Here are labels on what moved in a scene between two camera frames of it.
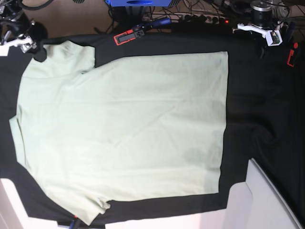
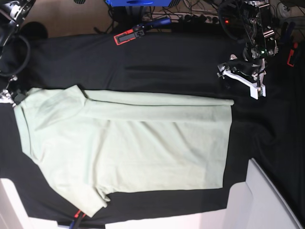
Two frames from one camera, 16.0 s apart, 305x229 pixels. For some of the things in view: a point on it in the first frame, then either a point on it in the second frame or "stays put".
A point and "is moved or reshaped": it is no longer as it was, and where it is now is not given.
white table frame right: x=259 y=202 stays put
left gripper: x=273 y=37 → x=252 y=74
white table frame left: x=13 y=213 stays put
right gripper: x=26 y=44 → x=5 y=97
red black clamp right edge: x=289 y=60 stays put
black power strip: x=197 y=19 stays put
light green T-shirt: x=85 y=135 is moved or reshaped
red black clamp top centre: x=139 y=30 stays put
